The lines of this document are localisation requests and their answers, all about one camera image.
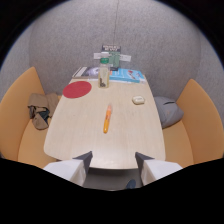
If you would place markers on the grey black book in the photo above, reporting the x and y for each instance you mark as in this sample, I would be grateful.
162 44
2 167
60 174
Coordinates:
86 72

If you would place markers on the grey cushion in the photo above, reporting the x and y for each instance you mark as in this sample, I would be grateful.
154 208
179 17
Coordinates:
168 111

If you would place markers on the orange bench seat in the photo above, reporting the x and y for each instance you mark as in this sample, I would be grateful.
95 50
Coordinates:
196 130
20 123

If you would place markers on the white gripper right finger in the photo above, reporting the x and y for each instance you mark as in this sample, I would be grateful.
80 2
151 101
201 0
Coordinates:
154 169

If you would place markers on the red round coaster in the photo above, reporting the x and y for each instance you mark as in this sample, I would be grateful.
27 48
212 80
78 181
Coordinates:
77 89

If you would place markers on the small white case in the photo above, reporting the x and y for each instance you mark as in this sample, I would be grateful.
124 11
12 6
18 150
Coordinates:
138 100

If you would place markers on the orange pen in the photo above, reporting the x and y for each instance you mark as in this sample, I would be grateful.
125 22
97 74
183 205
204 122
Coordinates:
107 119

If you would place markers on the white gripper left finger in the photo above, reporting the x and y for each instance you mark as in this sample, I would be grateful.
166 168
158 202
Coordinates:
75 168

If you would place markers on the dark blue shoe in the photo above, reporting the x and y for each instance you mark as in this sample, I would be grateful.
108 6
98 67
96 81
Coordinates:
130 184

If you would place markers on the clear bottle green cap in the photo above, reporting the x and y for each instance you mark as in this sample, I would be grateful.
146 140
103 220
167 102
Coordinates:
104 74

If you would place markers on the blue book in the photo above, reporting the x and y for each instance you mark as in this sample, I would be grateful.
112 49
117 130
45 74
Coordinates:
127 75

